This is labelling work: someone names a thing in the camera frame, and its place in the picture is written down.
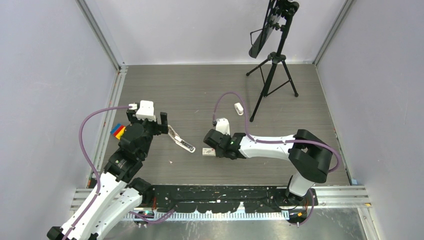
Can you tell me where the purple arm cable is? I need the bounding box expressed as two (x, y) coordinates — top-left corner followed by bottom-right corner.
(61, 104), (178, 240)
(211, 91), (343, 228)

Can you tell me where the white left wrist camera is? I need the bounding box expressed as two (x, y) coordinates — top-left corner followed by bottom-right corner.
(135, 100), (157, 122)

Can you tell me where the aluminium cable duct rail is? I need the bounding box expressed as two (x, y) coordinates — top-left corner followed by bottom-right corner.
(122, 209), (290, 221)

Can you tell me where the white staple remover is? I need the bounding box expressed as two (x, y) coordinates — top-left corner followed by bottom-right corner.
(234, 102), (244, 116)

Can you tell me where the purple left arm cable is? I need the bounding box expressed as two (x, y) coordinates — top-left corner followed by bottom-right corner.
(61, 104), (178, 240)

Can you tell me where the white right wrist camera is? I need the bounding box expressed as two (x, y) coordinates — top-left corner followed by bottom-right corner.
(215, 117), (231, 135)

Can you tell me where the black tablet on tripod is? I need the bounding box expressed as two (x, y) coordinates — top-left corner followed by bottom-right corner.
(248, 0), (300, 59)

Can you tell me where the yellow green colourful block toy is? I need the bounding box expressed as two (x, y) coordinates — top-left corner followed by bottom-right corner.
(110, 123), (126, 140)

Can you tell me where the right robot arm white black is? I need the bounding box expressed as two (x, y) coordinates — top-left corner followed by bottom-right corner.
(203, 129), (333, 205)

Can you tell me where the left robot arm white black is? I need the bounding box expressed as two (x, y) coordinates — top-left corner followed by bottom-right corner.
(47, 106), (169, 240)

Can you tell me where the white staple box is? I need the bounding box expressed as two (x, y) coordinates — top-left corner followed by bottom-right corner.
(202, 148), (216, 156)

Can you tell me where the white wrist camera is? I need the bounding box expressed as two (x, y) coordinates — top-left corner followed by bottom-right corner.
(135, 100), (157, 122)
(215, 117), (231, 135)

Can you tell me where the black tripod stand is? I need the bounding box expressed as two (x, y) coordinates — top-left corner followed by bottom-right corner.
(246, 32), (299, 122)

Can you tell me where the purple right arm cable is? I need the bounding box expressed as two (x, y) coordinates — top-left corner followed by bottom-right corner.
(211, 91), (343, 228)

